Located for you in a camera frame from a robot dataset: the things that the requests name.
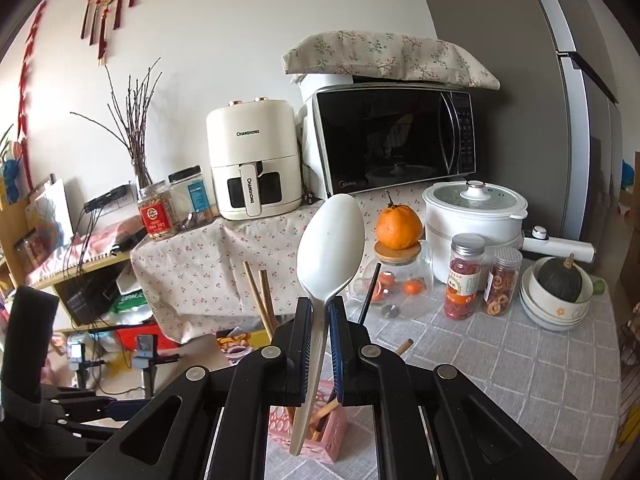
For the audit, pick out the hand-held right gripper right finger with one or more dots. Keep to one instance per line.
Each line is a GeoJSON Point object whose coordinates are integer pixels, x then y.
{"type": "Point", "coordinates": [336, 355]}

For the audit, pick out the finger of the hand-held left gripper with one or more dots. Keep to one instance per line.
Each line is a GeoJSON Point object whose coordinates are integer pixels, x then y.
{"type": "Point", "coordinates": [85, 435]}
{"type": "Point", "coordinates": [120, 408]}

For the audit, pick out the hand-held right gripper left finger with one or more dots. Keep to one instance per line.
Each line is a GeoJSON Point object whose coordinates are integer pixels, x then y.
{"type": "Point", "coordinates": [304, 360]}

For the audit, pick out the long wooden chopstick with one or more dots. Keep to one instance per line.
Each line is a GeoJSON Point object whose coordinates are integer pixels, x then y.
{"type": "Point", "coordinates": [403, 346]}

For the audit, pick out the thin black chopstick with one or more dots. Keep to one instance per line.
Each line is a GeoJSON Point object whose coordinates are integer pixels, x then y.
{"type": "Point", "coordinates": [369, 292]}

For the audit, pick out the bundle of mixed chopsticks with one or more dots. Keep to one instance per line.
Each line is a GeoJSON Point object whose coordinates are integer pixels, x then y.
{"type": "Point", "coordinates": [260, 300]}

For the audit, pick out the pink perforated utensil holder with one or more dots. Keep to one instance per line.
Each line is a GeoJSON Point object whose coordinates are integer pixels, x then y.
{"type": "Point", "coordinates": [327, 440]}

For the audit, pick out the white plastic spoon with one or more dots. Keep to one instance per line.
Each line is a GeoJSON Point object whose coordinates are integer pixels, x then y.
{"type": "Point", "coordinates": [330, 250]}

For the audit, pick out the red box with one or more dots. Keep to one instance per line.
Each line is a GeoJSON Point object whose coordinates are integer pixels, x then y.
{"type": "Point", "coordinates": [137, 341]}

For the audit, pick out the yellow cartoon print carton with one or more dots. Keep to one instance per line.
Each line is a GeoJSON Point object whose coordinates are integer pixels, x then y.
{"type": "Point", "coordinates": [235, 347]}

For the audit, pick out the black box device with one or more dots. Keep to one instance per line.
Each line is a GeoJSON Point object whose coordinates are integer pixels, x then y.
{"type": "Point", "coordinates": [92, 297]}

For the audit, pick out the wooden shelf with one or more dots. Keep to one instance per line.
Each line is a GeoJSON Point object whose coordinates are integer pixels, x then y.
{"type": "Point", "coordinates": [75, 260]}

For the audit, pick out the glass jar with wooden lid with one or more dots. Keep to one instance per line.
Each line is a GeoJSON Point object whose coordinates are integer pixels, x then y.
{"type": "Point", "coordinates": [405, 285]}

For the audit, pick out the green and white bag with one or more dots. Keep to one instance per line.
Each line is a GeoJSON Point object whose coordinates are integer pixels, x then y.
{"type": "Point", "coordinates": [127, 302]}

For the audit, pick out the leaning picture frames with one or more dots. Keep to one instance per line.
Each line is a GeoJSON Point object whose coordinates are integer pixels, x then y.
{"type": "Point", "coordinates": [50, 212]}

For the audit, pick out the floral cabinet cloth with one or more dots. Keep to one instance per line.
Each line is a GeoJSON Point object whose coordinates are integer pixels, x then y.
{"type": "Point", "coordinates": [200, 270]}

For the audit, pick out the grey checked tablecloth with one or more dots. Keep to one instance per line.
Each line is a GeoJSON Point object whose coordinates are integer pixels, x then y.
{"type": "Point", "coordinates": [475, 360]}

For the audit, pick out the orange with stem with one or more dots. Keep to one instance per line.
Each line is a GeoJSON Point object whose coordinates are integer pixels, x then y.
{"type": "Point", "coordinates": [398, 227]}

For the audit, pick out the jar of red berries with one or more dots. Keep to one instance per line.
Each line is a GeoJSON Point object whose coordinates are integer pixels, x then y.
{"type": "Point", "coordinates": [464, 285]}

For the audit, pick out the black power strip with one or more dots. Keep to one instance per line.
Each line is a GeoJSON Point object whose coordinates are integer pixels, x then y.
{"type": "Point", "coordinates": [105, 198]}

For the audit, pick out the red label glass jar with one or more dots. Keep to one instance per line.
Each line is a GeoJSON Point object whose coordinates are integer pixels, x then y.
{"type": "Point", "coordinates": [156, 215]}

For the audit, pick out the jar of dried fruit slices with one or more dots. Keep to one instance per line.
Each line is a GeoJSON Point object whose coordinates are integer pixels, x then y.
{"type": "Point", "coordinates": [501, 285]}

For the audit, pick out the white electric pot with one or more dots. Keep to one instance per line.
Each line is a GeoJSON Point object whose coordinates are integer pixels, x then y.
{"type": "Point", "coordinates": [472, 230]}

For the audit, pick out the black lid plastic jar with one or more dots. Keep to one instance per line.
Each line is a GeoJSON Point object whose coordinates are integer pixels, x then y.
{"type": "Point", "coordinates": [192, 200]}

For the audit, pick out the stacked white bowls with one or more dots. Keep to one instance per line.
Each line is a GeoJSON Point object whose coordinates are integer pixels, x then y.
{"type": "Point", "coordinates": [537, 317]}

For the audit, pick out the cream air fryer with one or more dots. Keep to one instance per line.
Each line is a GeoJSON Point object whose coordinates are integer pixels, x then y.
{"type": "Point", "coordinates": [252, 160]}

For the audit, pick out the black microwave oven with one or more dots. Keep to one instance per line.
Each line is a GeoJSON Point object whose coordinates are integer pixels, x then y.
{"type": "Point", "coordinates": [390, 140]}

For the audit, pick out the white flower bowl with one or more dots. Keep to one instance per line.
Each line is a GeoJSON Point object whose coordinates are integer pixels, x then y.
{"type": "Point", "coordinates": [560, 305]}

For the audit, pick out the dark green pumpkin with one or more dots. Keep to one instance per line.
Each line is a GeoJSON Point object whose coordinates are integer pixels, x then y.
{"type": "Point", "coordinates": [560, 277]}

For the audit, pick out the bare twigs in vase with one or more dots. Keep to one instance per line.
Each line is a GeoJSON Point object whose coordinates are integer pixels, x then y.
{"type": "Point", "coordinates": [137, 125]}

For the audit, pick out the small green cup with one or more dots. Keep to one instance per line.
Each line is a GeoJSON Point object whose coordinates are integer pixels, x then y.
{"type": "Point", "coordinates": [599, 287]}

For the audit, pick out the floral microwave cover cloth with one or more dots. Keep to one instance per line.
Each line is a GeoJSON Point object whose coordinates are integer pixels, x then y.
{"type": "Point", "coordinates": [390, 57]}

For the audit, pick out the grey refrigerator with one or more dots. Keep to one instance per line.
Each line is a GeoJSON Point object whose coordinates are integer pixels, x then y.
{"type": "Point", "coordinates": [590, 85]}

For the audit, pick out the blue wall decoration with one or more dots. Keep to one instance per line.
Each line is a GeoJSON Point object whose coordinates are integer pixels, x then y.
{"type": "Point", "coordinates": [10, 175]}

